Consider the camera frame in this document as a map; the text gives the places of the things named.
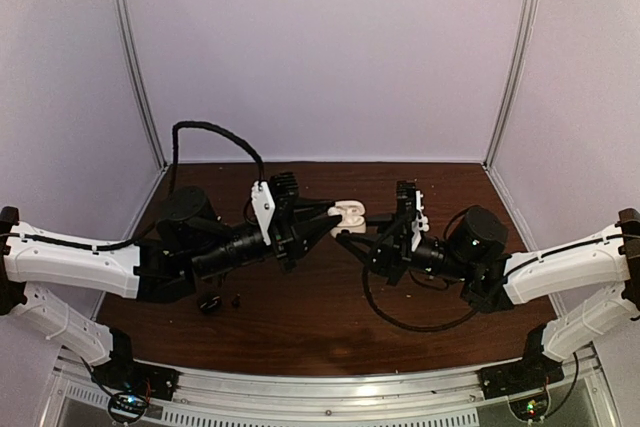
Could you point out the white earbud charging case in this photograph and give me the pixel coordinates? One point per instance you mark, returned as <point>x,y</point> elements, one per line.
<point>352,213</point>

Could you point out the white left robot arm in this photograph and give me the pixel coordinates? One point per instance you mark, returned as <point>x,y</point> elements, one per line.
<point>193,244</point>

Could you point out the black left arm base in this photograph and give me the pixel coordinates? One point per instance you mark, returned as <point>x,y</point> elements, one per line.
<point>130,385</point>

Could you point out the aluminium corner post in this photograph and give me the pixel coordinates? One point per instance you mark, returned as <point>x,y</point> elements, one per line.
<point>524,31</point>
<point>134,71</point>

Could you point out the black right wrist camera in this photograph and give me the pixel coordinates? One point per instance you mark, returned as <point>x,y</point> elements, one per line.
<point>410,210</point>

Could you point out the black round cap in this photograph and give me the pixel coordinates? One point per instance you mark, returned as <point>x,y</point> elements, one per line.
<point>209,303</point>

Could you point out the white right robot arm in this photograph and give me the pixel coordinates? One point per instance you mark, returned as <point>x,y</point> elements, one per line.
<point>471,251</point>

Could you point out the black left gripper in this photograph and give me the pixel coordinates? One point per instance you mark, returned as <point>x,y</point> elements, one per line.
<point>304,234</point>

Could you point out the right aluminium corner post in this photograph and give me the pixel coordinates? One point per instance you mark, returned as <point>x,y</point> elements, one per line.
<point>524,31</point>

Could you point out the left aluminium corner post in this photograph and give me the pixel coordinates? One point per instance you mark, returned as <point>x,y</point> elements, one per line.
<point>134,71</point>

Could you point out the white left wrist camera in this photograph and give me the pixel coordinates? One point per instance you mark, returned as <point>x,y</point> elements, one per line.
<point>263,206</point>

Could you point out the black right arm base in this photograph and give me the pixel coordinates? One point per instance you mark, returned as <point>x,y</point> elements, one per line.
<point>524,381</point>

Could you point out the aluminium front table rail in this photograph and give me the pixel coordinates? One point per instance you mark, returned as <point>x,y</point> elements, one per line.
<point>446,397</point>

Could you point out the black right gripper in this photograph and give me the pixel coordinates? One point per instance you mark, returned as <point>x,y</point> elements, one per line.
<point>388,257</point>

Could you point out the white wireless earbud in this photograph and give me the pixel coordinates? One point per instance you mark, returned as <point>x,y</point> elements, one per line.
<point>352,220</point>

